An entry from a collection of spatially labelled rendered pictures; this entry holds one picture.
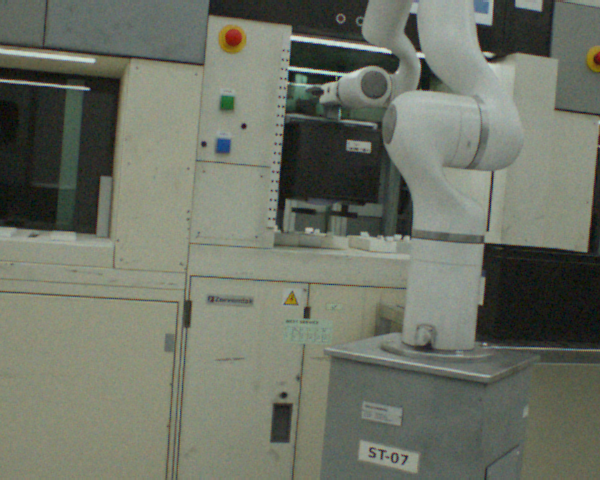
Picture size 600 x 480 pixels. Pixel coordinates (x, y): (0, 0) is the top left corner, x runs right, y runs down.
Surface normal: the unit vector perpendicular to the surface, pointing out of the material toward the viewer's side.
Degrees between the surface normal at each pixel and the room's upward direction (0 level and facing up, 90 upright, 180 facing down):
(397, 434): 90
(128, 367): 90
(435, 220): 89
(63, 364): 90
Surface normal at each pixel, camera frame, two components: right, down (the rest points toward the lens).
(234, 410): 0.25, 0.07
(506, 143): 0.32, 0.31
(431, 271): -0.46, 0.00
